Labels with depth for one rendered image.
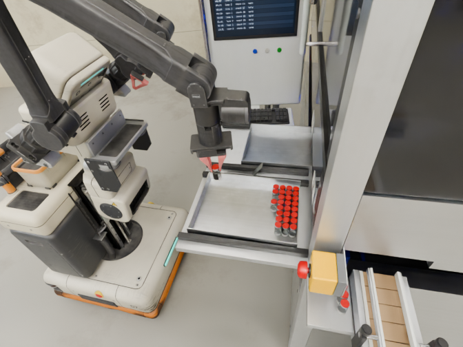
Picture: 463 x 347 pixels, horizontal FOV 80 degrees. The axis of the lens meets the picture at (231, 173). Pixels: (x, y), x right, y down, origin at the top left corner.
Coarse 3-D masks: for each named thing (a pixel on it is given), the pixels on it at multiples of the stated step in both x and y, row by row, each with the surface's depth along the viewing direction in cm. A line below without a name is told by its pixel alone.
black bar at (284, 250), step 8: (184, 232) 87; (192, 240) 86; (200, 240) 85; (208, 240) 84; (216, 240) 84; (224, 240) 83; (232, 240) 83; (240, 240) 83; (240, 248) 83; (248, 248) 82; (256, 248) 81; (264, 248) 81; (272, 248) 80; (280, 248) 80; (288, 248) 80; (296, 248) 80; (304, 256) 79
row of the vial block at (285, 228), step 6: (288, 186) 94; (288, 192) 92; (288, 198) 90; (288, 204) 88; (288, 210) 86; (288, 216) 85; (282, 222) 85; (288, 222) 84; (282, 228) 83; (288, 228) 82; (282, 234) 84; (288, 234) 85
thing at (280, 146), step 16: (256, 128) 126; (272, 128) 124; (288, 128) 123; (304, 128) 121; (256, 144) 119; (272, 144) 119; (288, 144) 118; (304, 144) 117; (256, 160) 112; (272, 160) 111; (288, 160) 110; (304, 160) 109
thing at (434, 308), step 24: (360, 264) 77; (384, 264) 76; (432, 288) 71; (456, 288) 70; (432, 312) 78; (456, 312) 75; (312, 336) 111; (336, 336) 105; (432, 336) 88; (456, 336) 85
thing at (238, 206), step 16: (208, 176) 103; (224, 176) 103; (240, 176) 102; (256, 176) 100; (208, 192) 101; (224, 192) 100; (240, 192) 100; (256, 192) 99; (208, 208) 95; (224, 208) 95; (240, 208) 94; (256, 208) 94; (192, 224) 90; (208, 224) 90; (224, 224) 90; (240, 224) 89; (256, 224) 89; (272, 224) 88; (256, 240) 82; (272, 240) 80; (288, 240) 84
